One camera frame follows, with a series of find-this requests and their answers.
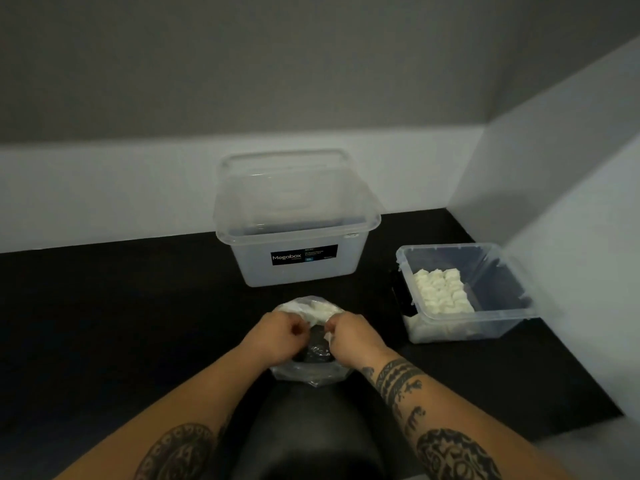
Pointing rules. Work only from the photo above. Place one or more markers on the person's right hand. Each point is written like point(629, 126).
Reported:
point(357, 342)

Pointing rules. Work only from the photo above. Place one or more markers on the person's left hand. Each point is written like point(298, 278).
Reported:
point(272, 339)

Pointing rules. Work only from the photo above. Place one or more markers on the clear plastic bag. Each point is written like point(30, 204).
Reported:
point(310, 377)

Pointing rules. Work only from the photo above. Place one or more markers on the rows of white tea bags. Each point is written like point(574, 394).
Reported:
point(442, 292)

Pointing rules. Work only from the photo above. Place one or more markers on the small clear plastic bin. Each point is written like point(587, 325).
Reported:
point(500, 319)

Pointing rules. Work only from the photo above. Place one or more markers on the person's right forearm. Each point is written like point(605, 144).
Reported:
point(450, 424)

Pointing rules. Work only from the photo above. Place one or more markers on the person's left forearm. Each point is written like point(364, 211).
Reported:
point(175, 424)

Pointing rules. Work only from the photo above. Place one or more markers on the large clear storage box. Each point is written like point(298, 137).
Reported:
point(240, 264)

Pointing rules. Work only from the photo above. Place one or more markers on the clear storage box lid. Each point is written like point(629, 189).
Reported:
point(295, 194)

